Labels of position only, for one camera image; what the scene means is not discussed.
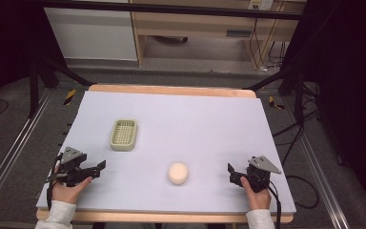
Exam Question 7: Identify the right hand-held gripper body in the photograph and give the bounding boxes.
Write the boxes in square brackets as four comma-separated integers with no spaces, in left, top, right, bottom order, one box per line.
[245,156,282,194]

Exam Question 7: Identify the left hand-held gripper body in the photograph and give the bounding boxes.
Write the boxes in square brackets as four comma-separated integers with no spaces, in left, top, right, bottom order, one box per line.
[56,146,92,188]

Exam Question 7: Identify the person's right hand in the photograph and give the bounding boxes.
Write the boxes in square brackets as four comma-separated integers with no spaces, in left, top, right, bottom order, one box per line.
[239,176,272,212]

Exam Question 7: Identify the person's left hand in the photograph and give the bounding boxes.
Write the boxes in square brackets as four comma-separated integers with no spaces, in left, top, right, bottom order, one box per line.
[51,165,93,205]

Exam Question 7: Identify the pale green soap dish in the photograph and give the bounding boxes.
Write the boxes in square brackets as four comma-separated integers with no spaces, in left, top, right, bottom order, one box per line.
[109,118,139,152]

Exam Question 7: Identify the round cream soap bar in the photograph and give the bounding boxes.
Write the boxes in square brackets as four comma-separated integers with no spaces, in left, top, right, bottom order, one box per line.
[167,161,190,186]

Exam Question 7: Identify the white foam table mat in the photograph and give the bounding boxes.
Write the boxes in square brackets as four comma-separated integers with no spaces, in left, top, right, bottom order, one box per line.
[35,91,297,215]

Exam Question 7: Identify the yellow black floor tape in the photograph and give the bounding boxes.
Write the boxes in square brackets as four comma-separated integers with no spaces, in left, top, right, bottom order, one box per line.
[63,88,77,106]
[268,95,286,111]

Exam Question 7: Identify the black metal stand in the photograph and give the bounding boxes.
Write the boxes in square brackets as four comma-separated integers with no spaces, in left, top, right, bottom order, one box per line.
[243,60,322,128]
[28,53,93,119]

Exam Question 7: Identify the wooden table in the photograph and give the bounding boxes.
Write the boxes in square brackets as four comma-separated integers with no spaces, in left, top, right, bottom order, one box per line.
[35,83,295,224]

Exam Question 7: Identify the white cabinet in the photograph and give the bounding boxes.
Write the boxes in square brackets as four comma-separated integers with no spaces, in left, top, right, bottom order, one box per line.
[43,6,138,62]

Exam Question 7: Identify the black curtain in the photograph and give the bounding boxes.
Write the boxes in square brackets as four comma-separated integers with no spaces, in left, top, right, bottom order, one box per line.
[0,0,65,122]
[279,0,366,220]

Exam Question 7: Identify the light wooden desk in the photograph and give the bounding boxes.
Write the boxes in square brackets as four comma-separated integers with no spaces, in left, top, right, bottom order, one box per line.
[129,0,307,70]

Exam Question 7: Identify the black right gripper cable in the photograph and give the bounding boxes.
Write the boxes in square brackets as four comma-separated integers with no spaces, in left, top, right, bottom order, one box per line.
[266,180,283,229]

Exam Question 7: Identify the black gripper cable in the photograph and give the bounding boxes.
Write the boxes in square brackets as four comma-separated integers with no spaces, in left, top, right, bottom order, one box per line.
[266,180,283,229]
[45,153,63,211]

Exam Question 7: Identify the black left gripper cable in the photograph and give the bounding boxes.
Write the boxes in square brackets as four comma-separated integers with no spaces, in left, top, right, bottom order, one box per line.
[45,153,63,211]

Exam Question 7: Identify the black floor cable loop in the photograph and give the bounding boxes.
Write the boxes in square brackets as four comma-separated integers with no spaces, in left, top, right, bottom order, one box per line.
[285,175,320,210]

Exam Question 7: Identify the metal floor rail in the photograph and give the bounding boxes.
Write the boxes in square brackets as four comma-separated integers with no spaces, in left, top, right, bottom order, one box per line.
[282,94,354,229]
[0,89,55,221]

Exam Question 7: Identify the hanging cables under desk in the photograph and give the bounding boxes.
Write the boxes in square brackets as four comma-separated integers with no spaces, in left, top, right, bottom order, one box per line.
[248,17,289,73]

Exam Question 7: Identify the black metal frame bar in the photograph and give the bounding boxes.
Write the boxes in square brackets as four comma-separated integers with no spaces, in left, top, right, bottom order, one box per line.
[41,0,303,21]

